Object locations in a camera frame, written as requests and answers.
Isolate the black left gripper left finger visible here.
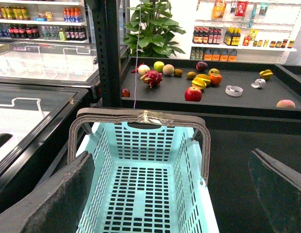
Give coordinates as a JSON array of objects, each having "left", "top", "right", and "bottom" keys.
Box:
[{"left": 0, "top": 151, "right": 95, "bottom": 233}]

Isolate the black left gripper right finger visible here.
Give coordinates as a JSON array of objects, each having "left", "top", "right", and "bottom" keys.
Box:
[{"left": 248, "top": 149, "right": 301, "bottom": 233}]

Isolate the light blue plastic shopping basket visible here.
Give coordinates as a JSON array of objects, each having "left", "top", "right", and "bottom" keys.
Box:
[{"left": 77, "top": 122, "right": 218, "bottom": 233}]

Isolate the grey basket handle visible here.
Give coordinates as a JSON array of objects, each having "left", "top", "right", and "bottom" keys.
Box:
[{"left": 67, "top": 108, "right": 211, "bottom": 184}]

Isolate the yellow red mango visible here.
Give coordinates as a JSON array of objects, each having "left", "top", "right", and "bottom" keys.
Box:
[{"left": 208, "top": 68, "right": 220, "bottom": 76}]

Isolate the pink peach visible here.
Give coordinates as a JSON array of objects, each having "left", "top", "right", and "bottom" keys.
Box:
[{"left": 276, "top": 100, "right": 296, "bottom": 109}]

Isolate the glass top freezer near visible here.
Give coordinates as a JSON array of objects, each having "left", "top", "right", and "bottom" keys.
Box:
[{"left": 0, "top": 84, "right": 90, "bottom": 214}]

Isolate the glass freezer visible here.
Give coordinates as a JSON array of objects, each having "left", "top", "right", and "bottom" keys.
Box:
[
  {"left": 0, "top": 40, "right": 128, "bottom": 102},
  {"left": 0, "top": 84, "right": 90, "bottom": 214}
]

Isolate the crumpled white foam net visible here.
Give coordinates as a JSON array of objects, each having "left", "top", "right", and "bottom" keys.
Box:
[{"left": 251, "top": 79, "right": 266, "bottom": 88}]

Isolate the yellow starfruit far right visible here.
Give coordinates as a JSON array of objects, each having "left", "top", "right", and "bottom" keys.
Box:
[{"left": 259, "top": 69, "right": 273, "bottom": 81}]

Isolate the yellow starfruit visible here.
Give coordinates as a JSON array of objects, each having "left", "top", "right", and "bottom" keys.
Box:
[
  {"left": 196, "top": 74, "right": 211, "bottom": 86},
  {"left": 259, "top": 69, "right": 273, "bottom": 81},
  {"left": 192, "top": 78, "right": 207, "bottom": 90}
]

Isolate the orange persimmon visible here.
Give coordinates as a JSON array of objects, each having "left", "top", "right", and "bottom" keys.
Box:
[{"left": 209, "top": 73, "right": 222, "bottom": 85}]

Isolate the small red apple left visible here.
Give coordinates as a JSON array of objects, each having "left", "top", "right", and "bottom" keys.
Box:
[{"left": 121, "top": 88, "right": 131, "bottom": 98}]

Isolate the yellow starfruit behind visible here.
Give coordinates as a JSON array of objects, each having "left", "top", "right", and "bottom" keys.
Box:
[{"left": 196, "top": 74, "right": 211, "bottom": 86}]

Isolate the yellow starfruit front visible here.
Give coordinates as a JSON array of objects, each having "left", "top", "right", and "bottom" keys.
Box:
[{"left": 192, "top": 78, "right": 207, "bottom": 90}]

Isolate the glass top freezer far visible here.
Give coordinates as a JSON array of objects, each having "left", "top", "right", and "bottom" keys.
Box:
[{"left": 0, "top": 40, "right": 128, "bottom": 102}]

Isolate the brown kiwi right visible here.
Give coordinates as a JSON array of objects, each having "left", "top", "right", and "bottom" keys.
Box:
[{"left": 186, "top": 71, "right": 197, "bottom": 80}]

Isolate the brown kiwi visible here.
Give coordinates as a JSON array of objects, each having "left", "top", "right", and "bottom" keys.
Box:
[
  {"left": 186, "top": 71, "right": 197, "bottom": 80},
  {"left": 174, "top": 69, "right": 183, "bottom": 77}
]

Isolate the dark purple fruit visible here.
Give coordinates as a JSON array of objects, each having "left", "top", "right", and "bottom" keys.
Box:
[{"left": 196, "top": 61, "right": 208, "bottom": 71}]

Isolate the red chili pepper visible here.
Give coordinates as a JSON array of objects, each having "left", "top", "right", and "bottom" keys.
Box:
[{"left": 131, "top": 63, "right": 143, "bottom": 73}]

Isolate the brown kiwi left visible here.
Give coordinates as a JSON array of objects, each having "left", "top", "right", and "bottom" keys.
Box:
[{"left": 174, "top": 69, "right": 183, "bottom": 77}]

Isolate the pink dragon fruit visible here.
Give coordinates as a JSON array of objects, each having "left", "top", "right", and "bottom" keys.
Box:
[{"left": 140, "top": 70, "right": 163, "bottom": 88}]

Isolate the white round fruit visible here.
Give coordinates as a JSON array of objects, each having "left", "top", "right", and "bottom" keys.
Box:
[{"left": 138, "top": 65, "right": 151, "bottom": 76}]

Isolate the beige round melon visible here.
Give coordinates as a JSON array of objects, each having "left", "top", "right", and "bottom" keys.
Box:
[{"left": 162, "top": 64, "right": 175, "bottom": 76}]

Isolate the green apple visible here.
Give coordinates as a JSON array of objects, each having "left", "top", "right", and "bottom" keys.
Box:
[{"left": 153, "top": 61, "right": 165, "bottom": 73}]

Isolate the green potted plant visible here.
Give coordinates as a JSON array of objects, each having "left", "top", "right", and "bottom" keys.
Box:
[{"left": 123, "top": 0, "right": 185, "bottom": 58}]

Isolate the black metal shelf post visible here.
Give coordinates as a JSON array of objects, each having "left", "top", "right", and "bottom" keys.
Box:
[{"left": 89, "top": 0, "right": 121, "bottom": 107}]

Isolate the thin white hanging string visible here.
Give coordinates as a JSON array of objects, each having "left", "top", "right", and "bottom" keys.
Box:
[{"left": 133, "top": 0, "right": 143, "bottom": 109}]

